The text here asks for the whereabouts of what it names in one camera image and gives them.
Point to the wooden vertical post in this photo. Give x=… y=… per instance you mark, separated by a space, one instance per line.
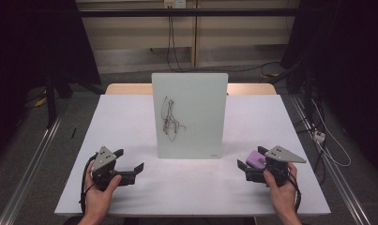
x=194 y=37

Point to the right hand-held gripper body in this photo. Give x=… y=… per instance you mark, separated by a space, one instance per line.
x=280 y=156

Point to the black curtain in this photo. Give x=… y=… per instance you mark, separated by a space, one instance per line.
x=349 y=62
x=27 y=47

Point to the black horizontal bar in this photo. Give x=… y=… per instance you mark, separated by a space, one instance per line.
x=189 y=12

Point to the yellow floor tape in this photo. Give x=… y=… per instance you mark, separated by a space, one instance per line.
x=40 y=102

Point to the glass whiteboard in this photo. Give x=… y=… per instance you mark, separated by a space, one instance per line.
x=196 y=93

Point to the person's right hand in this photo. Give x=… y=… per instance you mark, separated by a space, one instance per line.
x=283 y=197

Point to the white wall socket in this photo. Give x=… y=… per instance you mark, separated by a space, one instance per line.
x=174 y=3

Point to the white power strip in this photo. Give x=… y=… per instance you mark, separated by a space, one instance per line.
x=319 y=136

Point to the black metal stand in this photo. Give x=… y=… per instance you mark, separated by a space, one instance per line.
x=51 y=103

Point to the purple whiteboard eraser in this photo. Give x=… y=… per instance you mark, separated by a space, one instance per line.
x=255 y=158

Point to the person's left hand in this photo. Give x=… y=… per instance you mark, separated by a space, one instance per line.
x=97 y=200

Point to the aluminium floor rail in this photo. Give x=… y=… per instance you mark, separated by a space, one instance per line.
x=336 y=175
x=27 y=175

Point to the white table cover board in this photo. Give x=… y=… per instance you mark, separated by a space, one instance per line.
x=189 y=187

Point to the wooden table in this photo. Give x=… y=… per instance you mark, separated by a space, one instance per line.
x=127 y=89

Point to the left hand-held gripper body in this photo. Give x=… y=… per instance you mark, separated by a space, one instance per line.
x=104 y=162

